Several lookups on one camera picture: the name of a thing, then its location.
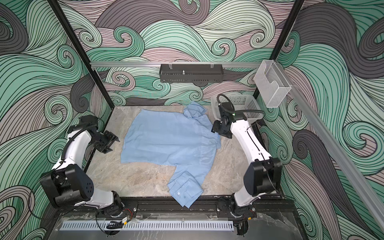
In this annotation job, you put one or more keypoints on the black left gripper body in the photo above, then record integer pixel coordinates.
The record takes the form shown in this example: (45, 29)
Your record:
(104, 141)

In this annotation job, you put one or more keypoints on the black perforated wall tray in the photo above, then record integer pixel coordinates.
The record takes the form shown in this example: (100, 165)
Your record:
(200, 75)

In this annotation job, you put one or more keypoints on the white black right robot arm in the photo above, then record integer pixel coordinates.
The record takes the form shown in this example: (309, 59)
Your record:
(263, 174)

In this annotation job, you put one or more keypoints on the aluminium wall rail right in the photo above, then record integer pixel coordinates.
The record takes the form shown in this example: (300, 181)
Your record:
(365, 191)

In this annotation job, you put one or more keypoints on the light blue long sleeve shirt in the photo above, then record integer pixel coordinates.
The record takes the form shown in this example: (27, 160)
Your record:
(182, 140)

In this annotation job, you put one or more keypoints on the black frame post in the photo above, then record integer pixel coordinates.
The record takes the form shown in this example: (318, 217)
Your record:
(80, 50)
(286, 26)

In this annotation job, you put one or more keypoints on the aluminium wall rail back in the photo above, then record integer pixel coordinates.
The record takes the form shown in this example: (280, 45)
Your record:
(138, 64)

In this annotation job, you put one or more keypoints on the black frame post left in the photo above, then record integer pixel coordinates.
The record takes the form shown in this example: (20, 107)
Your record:
(80, 50)

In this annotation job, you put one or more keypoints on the white plastic mesh basket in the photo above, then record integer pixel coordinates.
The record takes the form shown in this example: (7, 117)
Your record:
(240, 102)

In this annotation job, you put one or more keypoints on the black frame post right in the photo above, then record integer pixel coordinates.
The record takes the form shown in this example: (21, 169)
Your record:
(286, 26)

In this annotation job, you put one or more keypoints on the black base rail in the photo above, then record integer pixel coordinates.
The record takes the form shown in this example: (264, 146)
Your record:
(208, 206)

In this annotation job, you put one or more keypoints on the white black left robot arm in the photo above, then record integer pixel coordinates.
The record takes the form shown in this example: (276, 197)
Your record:
(67, 185)

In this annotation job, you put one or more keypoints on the white slotted cable duct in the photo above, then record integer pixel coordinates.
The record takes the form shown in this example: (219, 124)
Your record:
(151, 226)

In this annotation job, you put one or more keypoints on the aluminium wall rail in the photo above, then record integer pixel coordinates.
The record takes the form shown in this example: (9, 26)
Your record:
(365, 191)
(138, 64)

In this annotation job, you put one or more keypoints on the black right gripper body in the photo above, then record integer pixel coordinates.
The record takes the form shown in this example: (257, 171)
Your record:
(220, 128)

